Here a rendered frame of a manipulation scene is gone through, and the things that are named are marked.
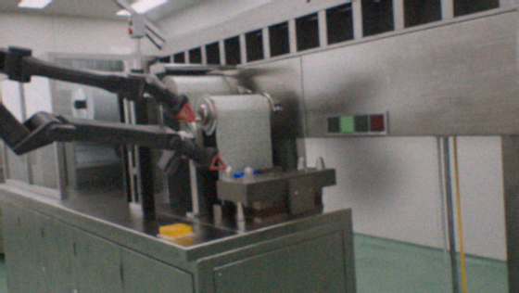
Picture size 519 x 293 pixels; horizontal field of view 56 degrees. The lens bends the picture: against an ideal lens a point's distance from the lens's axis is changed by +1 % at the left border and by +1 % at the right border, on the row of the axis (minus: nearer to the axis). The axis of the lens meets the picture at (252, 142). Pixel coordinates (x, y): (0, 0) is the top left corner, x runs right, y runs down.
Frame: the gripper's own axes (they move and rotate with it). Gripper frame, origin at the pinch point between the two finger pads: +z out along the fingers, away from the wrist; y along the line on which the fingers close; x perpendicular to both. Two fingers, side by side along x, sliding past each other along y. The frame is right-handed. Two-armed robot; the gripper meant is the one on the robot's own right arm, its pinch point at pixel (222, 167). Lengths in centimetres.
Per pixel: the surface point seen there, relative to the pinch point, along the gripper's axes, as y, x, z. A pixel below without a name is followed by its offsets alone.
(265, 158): 0.2, 10.5, 15.5
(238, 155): 0.2, 6.4, 4.0
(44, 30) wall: -555, 186, 10
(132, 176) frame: -43.4, -10.2, -10.5
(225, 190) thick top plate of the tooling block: 8.9, -8.5, -1.7
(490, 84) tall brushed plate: 77, 33, 17
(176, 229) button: 13.3, -25.9, -15.8
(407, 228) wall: -114, 57, 272
